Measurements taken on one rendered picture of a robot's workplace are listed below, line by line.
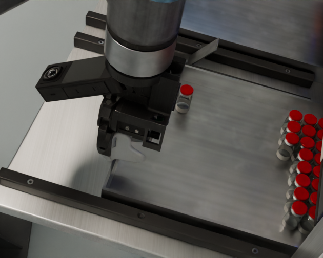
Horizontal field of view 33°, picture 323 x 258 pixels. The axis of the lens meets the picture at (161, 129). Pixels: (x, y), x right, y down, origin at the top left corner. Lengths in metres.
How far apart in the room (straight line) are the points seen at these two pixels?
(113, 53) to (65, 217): 0.27
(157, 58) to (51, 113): 0.32
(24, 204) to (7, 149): 1.13
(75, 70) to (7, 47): 1.54
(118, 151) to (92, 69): 0.13
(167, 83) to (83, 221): 0.24
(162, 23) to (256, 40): 0.49
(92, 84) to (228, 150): 0.29
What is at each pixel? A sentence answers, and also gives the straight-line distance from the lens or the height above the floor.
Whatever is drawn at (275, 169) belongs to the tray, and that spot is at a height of 0.88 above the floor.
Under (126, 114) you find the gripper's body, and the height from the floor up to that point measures 1.05.
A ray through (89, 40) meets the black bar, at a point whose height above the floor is 0.90.
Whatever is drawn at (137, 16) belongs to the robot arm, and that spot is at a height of 1.20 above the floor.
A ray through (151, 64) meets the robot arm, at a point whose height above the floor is 1.14.
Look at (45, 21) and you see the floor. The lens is 2.27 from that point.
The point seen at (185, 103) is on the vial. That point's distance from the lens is 0.83.
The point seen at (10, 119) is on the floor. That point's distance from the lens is 1.95.
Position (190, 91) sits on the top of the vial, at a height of 0.93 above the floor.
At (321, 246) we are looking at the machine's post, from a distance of 0.61.
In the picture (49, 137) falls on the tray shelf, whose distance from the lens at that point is 0.81.
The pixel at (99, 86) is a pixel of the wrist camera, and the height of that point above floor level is 1.07.
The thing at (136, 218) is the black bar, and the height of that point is 0.90.
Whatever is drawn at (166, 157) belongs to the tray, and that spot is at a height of 0.88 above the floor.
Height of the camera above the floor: 1.54
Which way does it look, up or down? 53 degrees down
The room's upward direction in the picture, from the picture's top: 12 degrees clockwise
